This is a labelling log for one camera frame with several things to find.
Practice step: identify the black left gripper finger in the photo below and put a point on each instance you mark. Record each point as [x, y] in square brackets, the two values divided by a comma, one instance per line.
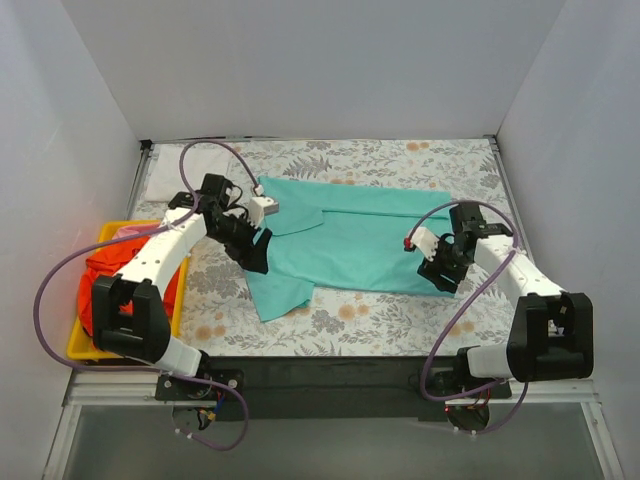
[258, 262]
[243, 253]

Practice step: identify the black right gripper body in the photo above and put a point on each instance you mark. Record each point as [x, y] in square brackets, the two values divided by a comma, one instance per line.
[439, 270]

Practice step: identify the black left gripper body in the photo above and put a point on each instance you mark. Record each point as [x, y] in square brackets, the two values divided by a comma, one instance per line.
[248, 248]

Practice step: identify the teal t shirt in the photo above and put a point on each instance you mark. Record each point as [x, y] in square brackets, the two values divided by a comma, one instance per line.
[342, 237]

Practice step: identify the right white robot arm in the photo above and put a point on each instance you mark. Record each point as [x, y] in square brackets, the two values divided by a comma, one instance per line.
[551, 333]

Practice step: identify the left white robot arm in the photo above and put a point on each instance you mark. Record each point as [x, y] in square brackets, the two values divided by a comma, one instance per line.
[181, 229]

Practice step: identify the white folded t shirt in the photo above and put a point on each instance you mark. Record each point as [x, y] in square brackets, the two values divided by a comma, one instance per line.
[165, 179]

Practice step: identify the pink t shirt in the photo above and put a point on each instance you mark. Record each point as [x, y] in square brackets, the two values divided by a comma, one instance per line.
[133, 229]

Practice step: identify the orange t shirt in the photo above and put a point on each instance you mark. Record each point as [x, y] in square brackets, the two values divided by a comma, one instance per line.
[128, 305]

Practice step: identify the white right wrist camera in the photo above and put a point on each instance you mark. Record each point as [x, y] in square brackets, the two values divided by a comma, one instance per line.
[423, 240]

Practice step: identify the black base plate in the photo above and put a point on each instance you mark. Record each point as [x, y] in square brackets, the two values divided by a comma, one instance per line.
[325, 387]

